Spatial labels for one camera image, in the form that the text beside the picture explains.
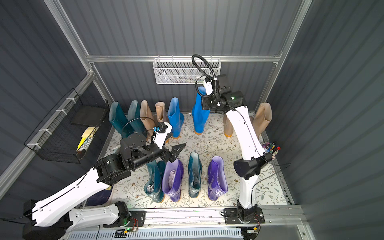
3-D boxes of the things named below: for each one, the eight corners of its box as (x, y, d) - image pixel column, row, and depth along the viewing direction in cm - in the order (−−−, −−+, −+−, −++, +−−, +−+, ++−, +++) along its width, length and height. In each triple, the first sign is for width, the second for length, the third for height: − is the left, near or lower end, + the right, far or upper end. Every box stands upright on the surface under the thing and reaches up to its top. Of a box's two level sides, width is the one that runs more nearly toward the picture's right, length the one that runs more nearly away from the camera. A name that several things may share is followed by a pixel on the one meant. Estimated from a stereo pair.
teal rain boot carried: (127, 149, 102) (110, 124, 81) (122, 131, 112) (106, 104, 91) (139, 145, 104) (125, 119, 83) (133, 127, 114) (119, 100, 93)
